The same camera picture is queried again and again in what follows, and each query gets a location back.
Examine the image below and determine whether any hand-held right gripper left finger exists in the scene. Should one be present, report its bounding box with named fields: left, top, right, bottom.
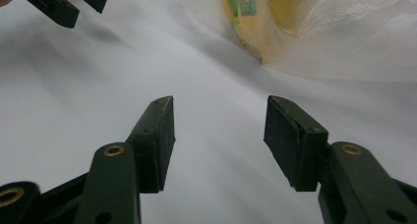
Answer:
left=126, top=95, right=177, bottom=195

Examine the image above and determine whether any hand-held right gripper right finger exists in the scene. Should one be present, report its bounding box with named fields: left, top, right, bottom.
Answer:
left=263, top=94, right=329, bottom=193

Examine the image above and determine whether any yellow drink carton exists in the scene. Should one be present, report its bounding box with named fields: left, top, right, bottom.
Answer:
left=221, top=0, right=311, bottom=66

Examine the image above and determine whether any clear plastic bag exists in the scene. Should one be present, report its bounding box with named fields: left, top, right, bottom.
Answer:
left=176, top=0, right=417, bottom=84

